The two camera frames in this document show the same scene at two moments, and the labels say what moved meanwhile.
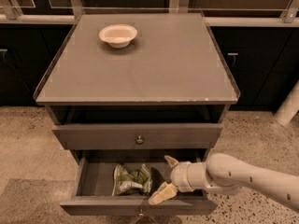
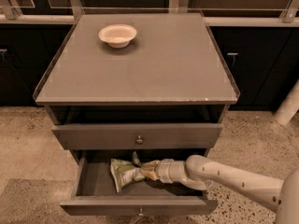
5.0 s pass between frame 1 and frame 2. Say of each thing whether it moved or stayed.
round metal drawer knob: stayed
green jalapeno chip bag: moved
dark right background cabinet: stayed
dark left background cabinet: stayed
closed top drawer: stayed
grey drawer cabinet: stayed
